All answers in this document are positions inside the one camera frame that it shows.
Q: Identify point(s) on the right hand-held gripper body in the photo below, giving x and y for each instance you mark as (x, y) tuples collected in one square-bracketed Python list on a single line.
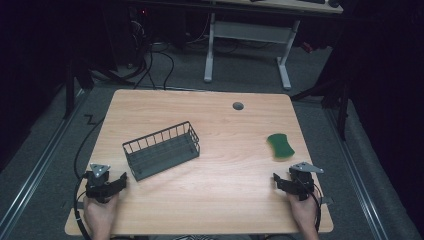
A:
[(301, 181)]

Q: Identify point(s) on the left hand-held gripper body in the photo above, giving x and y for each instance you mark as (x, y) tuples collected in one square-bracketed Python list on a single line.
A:
[(97, 186)]

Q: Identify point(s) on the green sponge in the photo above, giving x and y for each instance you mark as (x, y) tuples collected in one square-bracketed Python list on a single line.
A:
[(280, 146)]

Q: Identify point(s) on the person's left hand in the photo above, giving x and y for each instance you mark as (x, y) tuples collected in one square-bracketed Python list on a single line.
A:
[(100, 215)]

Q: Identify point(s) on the person's right hand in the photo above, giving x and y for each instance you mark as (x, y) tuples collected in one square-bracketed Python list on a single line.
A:
[(304, 213)]

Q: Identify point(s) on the black metal stand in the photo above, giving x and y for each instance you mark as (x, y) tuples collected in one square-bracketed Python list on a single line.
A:
[(340, 100), (75, 83)]

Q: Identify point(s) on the white-framed desk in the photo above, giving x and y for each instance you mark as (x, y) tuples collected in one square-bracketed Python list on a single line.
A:
[(248, 31)]

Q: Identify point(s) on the metal floor rail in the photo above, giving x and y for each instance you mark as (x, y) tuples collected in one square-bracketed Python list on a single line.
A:
[(356, 180), (36, 170)]

